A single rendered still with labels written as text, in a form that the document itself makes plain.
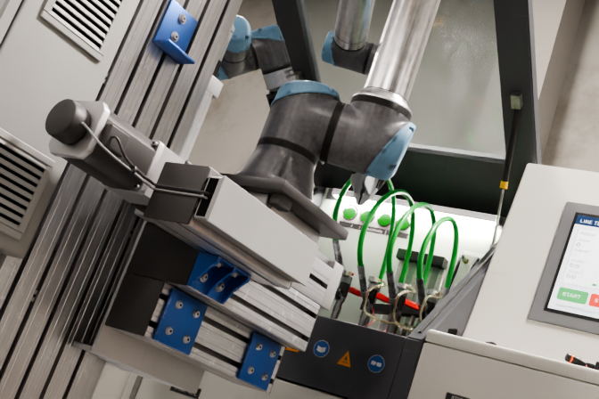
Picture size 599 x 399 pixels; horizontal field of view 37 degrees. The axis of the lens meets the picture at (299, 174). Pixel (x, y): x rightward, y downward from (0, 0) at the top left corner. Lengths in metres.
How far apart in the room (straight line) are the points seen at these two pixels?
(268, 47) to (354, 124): 0.61
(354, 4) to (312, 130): 0.41
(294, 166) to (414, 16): 0.37
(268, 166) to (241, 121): 4.52
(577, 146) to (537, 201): 2.53
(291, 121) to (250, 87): 4.60
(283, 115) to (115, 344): 0.50
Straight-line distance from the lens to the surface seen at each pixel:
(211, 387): 2.13
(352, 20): 1.95
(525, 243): 2.29
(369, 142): 1.59
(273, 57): 2.16
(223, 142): 6.08
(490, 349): 1.91
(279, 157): 1.57
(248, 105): 6.11
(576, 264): 2.23
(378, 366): 1.97
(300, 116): 1.60
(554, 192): 2.37
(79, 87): 1.39
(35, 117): 1.34
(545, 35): 5.00
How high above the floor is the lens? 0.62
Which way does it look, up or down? 17 degrees up
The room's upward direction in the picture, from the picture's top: 20 degrees clockwise
